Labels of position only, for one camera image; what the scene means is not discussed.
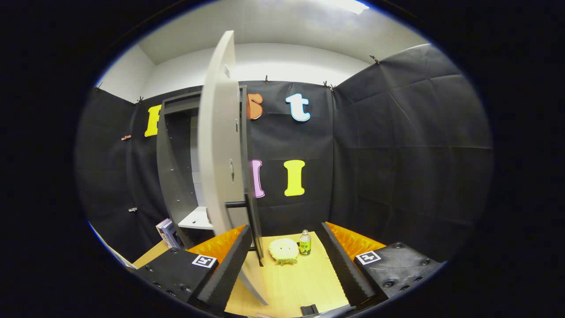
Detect black backdrop cloth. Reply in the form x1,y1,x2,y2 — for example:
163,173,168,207
75,43,493,265

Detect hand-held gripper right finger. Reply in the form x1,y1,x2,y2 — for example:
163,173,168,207
320,222,444,310

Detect beige shoe cabinet door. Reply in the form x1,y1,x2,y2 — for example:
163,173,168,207
197,30,270,306

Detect yellow plush toy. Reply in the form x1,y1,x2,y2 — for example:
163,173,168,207
269,238,300,265

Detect long ceiling light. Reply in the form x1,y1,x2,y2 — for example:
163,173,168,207
318,0,369,15

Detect blue book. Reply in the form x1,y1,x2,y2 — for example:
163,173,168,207
160,218,182,249

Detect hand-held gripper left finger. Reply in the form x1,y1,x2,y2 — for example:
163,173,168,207
132,224,252,315

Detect dark grey shoe cabinet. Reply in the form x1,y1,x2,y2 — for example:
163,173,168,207
157,85,257,250

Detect white cabinet shelf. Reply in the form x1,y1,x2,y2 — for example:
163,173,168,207
178,206,215,231

